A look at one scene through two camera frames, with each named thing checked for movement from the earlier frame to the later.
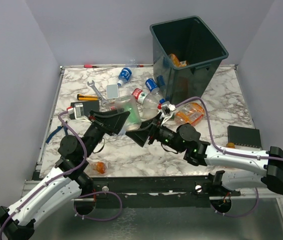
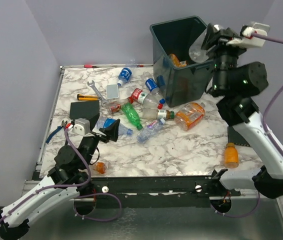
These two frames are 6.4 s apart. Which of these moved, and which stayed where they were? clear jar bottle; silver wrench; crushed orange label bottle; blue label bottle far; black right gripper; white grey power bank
Moved: clear jar bottle; black right gripper
Stayed: silver wrench; crushed orange label bottle; blue label bottle far; white grey power bank
